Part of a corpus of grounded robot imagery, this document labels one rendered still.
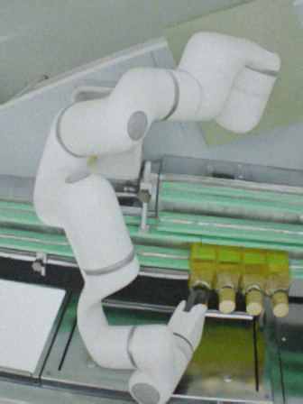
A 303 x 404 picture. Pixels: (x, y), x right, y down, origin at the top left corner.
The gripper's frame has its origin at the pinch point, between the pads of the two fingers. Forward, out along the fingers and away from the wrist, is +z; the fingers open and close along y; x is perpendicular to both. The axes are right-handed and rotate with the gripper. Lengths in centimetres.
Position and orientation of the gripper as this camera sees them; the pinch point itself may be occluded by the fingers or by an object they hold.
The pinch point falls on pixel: (197, 306)
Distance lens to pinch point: 117.2
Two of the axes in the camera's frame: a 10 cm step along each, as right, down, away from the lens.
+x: -9.3, -2.1, 3.0
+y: 0.7, -9.0, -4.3
